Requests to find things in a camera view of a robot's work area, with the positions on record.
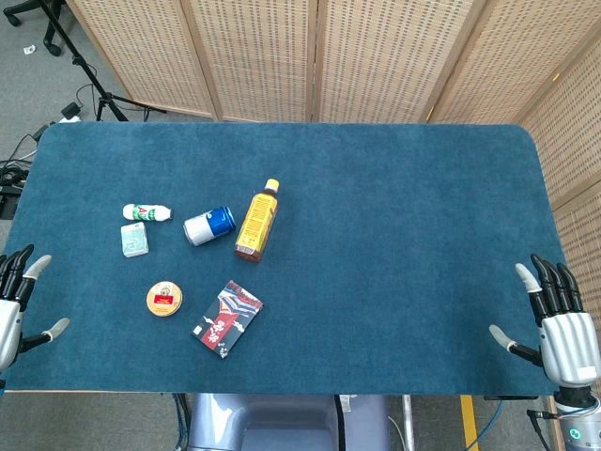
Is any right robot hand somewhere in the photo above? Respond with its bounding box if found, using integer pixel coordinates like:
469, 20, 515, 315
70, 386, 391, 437
488, 253, 600, 389

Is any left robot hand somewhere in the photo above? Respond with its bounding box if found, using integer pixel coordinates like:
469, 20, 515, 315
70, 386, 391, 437
0, 243, 71, 371

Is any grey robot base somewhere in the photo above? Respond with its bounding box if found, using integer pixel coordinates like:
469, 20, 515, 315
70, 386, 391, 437
186, 393, 392, 451

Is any pale green small box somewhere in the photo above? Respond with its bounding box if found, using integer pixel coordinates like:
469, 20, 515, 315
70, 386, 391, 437
119, 222, 150, 258

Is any round orange tin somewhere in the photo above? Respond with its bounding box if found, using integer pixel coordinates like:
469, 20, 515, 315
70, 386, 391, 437
146, 280, 184, 319

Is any white green small bottle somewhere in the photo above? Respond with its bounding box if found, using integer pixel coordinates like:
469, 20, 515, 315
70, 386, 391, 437
122, 203, 175, 223

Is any black red patterned box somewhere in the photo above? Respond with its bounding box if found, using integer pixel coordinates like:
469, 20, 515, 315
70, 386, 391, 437
191, 279, 265, 361

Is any blue white drink can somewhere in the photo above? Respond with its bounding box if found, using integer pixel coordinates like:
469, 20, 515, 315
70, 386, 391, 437
182, 206, 237, 247

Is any black tripod stand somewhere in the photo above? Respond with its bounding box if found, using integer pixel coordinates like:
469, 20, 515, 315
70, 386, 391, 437
39, 0, 168, 122

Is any yellow label tea bottle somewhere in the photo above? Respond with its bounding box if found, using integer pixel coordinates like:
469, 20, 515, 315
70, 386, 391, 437
234, 178, 282, 264

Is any blue table mat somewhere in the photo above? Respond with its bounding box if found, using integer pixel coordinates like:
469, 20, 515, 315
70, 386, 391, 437
3, 120, 568, 397

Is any black office chair base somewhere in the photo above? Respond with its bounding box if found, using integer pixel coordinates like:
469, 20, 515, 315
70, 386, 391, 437
2, 0, 65, 57

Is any blue cable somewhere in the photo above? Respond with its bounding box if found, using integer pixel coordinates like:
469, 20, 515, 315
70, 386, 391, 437
462, 398, 506, 451

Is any black cable bundle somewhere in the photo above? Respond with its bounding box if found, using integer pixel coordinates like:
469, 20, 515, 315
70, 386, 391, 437
0, 122, 51, 222

